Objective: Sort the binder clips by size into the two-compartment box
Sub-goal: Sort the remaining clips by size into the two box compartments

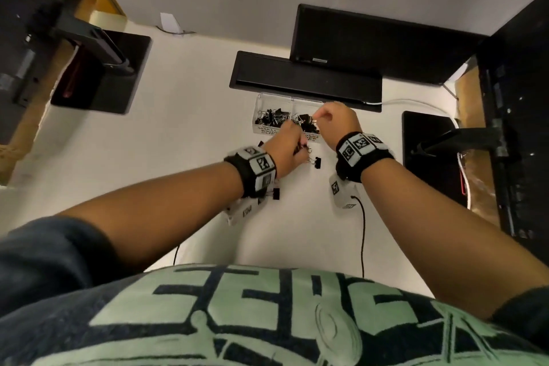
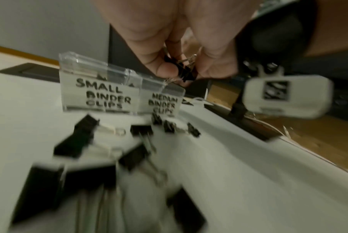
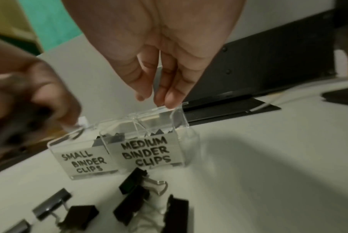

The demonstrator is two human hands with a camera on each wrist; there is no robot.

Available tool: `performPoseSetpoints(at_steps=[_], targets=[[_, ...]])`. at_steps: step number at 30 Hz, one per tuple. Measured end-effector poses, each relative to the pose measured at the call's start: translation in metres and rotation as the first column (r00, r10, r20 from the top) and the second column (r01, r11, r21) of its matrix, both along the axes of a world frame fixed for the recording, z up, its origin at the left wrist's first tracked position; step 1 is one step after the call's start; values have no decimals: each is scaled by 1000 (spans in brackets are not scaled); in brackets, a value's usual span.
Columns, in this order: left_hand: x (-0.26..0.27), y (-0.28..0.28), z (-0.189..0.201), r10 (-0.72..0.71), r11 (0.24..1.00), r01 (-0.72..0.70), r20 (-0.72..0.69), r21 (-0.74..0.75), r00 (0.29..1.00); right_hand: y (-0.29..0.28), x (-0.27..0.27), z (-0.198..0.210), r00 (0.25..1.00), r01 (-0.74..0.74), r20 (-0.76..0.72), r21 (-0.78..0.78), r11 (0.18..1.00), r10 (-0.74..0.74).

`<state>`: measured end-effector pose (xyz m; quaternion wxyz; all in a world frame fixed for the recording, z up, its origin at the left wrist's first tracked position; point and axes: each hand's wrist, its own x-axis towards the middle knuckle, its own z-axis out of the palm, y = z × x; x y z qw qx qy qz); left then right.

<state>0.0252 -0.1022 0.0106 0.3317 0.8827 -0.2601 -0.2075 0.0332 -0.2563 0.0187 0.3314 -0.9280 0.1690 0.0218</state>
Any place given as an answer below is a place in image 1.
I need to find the person's right hand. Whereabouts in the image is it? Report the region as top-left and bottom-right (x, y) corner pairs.
(312, 101), (363, 152)

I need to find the person's left hand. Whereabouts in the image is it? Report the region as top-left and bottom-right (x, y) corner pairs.
(262, 120), (309, 180)

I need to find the heap of small binder clips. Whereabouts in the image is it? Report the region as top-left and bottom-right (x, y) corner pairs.
(255, 108), (291, 127)

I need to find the clear two-compartment plastic box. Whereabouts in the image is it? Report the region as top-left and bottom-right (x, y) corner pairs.
(252, 91), (327, 144)

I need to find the person's right forearm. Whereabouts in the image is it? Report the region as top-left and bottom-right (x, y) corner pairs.
(360, 157), (549, 321)

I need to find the person's left forearm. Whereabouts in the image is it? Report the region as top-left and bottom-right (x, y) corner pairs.
(55, 162), (245, 272)

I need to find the brown cardboard box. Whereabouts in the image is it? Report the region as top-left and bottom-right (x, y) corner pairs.
(454, 57), (503, 227)

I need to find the black left wristband with markers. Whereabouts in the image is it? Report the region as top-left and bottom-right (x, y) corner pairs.
(224, 145), (277, 199)

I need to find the black wristband with markers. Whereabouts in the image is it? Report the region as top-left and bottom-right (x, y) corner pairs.
(335, 132), (395, 184)
(224, 145), (277, 199)

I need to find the black right wristband with markers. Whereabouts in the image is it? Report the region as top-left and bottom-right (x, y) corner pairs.
(335, 132), (395, 184)

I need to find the black centre monitor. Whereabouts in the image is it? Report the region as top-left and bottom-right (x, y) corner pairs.
(229, 3), (490, 113)

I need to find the black monitor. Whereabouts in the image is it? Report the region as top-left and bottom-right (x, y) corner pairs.
(229, 3), (490, 113)
(0, 0), (97, 144)
(476, 0), (549, 266)

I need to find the black monitor stand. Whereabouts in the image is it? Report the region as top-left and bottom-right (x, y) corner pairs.
(401, 111), (507, 208)
(50, 14), (152, 116)

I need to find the small white paper card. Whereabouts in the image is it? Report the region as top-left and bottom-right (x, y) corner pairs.
(159, 13), (184, 34)

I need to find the grey shirt with green print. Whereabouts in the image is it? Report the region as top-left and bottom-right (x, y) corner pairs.
(0, 215), (549, 366)

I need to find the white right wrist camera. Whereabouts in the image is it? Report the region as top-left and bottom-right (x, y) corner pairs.
(329, 172), (361, 211)

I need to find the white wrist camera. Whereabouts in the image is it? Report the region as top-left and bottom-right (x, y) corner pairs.
(222, 196), (269, 226)
(329, 172), (361, 211)

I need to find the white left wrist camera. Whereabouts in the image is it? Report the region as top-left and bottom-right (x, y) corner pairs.
(222, 196), (269, 226)

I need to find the white cable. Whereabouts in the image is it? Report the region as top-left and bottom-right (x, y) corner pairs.
(364, 98), (460, 129)

